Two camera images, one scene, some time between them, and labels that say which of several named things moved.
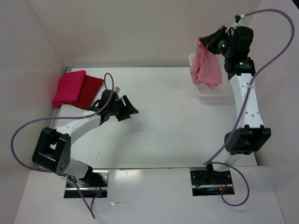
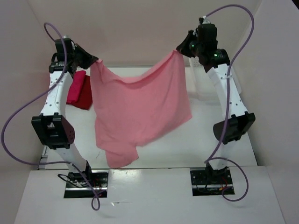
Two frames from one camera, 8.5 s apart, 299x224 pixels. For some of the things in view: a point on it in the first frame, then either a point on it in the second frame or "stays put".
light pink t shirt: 206,66 -> 125,114
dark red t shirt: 91,87 stays put
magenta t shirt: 69,88 stays put
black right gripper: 210,40 -> 182,47
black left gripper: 130,108 -> 89,59
